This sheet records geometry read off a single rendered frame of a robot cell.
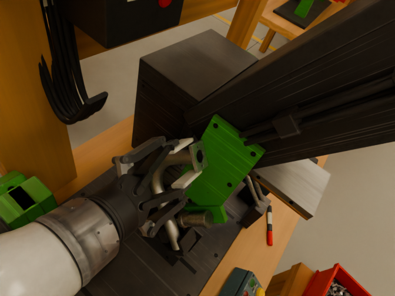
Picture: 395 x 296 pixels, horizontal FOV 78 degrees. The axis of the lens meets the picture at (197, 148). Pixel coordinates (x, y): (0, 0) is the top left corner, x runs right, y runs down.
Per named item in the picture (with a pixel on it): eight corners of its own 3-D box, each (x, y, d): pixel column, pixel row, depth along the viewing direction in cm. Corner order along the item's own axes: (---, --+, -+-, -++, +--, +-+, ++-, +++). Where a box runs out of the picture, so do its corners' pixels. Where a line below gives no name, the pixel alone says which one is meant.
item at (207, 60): (221, 134, 96) (261, 59, 70) (170, 182, 77) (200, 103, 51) (186, 108, 100) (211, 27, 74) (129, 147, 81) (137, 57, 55)
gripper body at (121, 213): (128, 257, 30) (171, 214, 37) (104, 196, 28) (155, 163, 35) (92, 248, 34) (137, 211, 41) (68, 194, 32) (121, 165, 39)
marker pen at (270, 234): (265, 206, 81) (268, 204, 80) (270, 207, 81) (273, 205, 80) (265, 245, 73) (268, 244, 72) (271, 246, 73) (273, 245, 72)
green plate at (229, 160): (226, 199, 61) (276, 137, 49) (211, 218, 55) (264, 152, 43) (191, 170, 64) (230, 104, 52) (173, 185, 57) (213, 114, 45)
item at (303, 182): (323, 180, 67) (331, 174, 65) (305, 221, 57) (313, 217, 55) (213, 100, 76) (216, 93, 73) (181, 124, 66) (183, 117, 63)
